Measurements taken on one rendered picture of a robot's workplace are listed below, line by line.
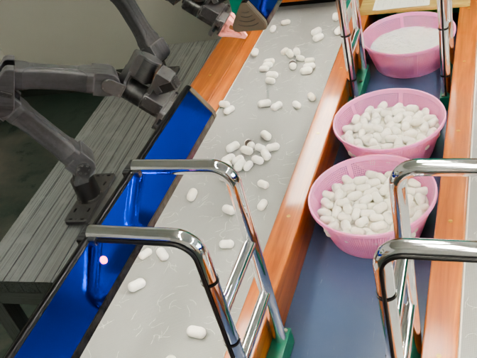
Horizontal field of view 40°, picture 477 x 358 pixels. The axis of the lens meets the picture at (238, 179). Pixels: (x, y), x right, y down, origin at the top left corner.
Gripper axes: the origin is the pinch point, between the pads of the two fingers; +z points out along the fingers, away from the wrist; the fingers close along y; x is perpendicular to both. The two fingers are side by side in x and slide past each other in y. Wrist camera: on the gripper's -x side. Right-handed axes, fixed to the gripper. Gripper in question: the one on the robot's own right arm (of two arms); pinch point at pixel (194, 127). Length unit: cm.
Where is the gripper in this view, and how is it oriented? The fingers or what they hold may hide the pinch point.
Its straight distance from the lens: 165.3
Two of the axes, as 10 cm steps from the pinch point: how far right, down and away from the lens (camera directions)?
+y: 2.9, -6.3, 7.2
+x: -4.3, 5.9, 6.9
